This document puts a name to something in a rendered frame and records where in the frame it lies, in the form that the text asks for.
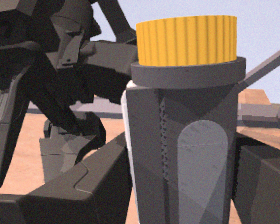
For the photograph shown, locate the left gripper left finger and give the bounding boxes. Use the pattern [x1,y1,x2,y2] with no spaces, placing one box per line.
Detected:
[0,131,133,224]

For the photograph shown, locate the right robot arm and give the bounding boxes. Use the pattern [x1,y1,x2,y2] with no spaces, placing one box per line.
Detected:
[42,0,139,105]

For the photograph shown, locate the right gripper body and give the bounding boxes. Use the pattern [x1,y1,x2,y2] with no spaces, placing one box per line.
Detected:
[0,0,106,148]

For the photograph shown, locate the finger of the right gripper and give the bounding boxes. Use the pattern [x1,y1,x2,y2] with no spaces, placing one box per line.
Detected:
[0,40,57,188]
[39,135,101,183]

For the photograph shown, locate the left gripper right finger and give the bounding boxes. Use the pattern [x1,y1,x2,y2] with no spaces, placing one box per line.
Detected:
[231,132,280,224]

